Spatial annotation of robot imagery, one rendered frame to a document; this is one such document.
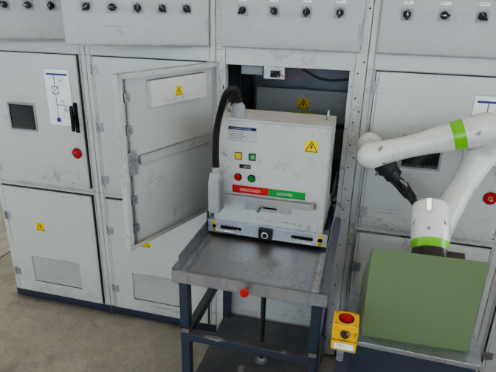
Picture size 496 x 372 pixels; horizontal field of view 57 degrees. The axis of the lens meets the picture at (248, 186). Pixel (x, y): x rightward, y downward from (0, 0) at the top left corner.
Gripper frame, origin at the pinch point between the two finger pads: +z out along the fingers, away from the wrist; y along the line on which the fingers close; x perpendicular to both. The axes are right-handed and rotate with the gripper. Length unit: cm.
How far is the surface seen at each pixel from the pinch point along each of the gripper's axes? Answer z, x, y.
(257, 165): -60, -43, -2
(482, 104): -18, 46, 9
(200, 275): -44, -89, 14
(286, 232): -29, -52, -3
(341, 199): -15.6, -20.1, -26.0
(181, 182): -73, -74, -29
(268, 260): -28, -65, 7
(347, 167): -27.3, -9.1, -21.1
